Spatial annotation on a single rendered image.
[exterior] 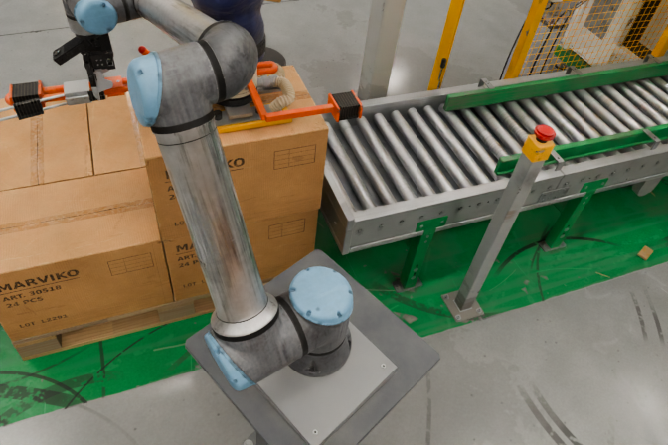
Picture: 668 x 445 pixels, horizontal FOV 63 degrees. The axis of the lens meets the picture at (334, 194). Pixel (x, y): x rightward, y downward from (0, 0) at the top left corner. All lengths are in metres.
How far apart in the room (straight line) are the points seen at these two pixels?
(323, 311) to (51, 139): 1.62
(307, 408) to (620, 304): 1.93
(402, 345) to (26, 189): 1.52
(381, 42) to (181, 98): 2.35
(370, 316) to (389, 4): 1.97
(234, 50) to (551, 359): 2.04
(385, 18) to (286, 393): 2.24
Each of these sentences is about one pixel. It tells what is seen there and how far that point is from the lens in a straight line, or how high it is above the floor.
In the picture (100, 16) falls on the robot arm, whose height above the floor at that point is 1.40.
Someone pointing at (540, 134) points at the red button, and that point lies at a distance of 1.89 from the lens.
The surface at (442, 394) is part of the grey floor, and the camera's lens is 2.38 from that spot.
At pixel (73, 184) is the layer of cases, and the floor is 0.54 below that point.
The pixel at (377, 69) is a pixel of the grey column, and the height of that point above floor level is 0.34.
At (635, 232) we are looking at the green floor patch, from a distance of 3.38.
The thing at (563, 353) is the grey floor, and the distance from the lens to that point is 2.68.
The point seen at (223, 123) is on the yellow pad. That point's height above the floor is 0.97.
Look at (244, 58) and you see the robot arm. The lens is 1.01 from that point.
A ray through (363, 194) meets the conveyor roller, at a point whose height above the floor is 0.55.
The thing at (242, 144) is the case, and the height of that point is 0.94.
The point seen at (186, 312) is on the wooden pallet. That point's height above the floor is 0.05.
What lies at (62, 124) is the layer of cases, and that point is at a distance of 2.60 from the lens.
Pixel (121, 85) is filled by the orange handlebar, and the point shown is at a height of 1.09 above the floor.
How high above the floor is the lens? 2.09
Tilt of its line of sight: 45 degrees down
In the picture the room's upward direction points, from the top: 8 degrees clockwise
